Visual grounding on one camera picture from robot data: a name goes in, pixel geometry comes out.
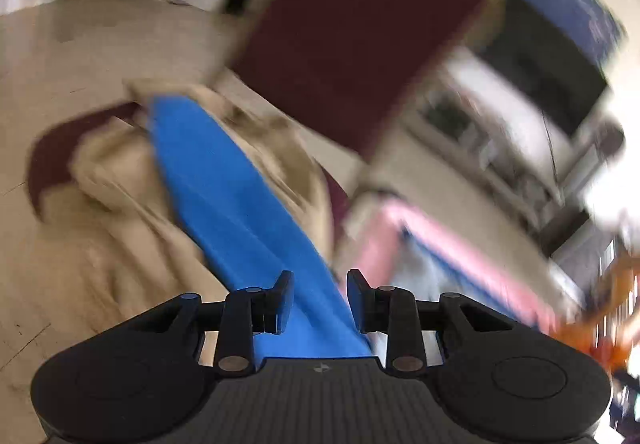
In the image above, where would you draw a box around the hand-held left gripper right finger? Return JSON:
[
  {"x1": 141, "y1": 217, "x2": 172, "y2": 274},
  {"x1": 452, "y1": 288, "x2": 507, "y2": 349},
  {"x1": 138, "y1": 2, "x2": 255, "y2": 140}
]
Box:
[{"x1": 346, "y1": 269, "x2": 493, "y2": 378}]

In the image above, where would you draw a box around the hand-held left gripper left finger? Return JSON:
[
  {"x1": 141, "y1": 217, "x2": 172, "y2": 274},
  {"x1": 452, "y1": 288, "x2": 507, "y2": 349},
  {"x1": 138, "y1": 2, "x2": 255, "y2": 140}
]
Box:
[{"x1": 150, "y1": 270, "x2": 296, "y2": 379}]

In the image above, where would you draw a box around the blue cloth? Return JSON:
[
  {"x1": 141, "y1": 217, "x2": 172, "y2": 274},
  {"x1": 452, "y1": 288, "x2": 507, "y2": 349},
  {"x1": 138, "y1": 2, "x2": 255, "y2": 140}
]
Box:
[{"x1": 144, "y1": 94, "x2": 377, "y2": 361}]

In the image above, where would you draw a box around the pink blanket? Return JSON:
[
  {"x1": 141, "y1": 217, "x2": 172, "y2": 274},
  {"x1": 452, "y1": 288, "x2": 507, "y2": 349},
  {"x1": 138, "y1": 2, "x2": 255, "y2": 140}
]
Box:
[{"x1": 334, "y1": 201, "x2": 563, "y2": 332}]

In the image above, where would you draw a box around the beige cloth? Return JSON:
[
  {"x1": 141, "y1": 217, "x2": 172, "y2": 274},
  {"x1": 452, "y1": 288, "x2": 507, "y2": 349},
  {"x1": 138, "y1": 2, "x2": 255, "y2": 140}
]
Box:
[{"x1": 69, "y1": 78, "x2": 337, "y2": 331}]

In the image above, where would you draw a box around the white media shelf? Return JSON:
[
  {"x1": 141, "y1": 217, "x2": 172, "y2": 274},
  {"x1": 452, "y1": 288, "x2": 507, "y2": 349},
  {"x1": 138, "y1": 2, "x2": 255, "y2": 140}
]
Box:
[{"x1": 400, "y1": 49, "x2": 628, "y2": 250}]

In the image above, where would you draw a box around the maroon gold-framed chair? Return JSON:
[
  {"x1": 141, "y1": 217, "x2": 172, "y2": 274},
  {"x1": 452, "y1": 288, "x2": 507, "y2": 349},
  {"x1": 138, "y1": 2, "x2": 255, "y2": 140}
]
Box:
[{"x1": 26, "y1": 0, "x2": 507, "y2": 247}]

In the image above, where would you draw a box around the orange object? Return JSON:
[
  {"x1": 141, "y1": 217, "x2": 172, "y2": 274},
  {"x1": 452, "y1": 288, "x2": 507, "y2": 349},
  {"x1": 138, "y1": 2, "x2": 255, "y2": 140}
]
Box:
[{"x1": 552, "y1": 251, "x2": 640, "y2": 372}]

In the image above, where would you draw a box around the black television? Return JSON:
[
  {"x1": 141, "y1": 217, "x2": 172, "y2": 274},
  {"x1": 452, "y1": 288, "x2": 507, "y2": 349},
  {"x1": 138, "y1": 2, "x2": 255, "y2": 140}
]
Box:
[{"x1": 477, "y1": 0, "x2": 630, "y2": 137}]

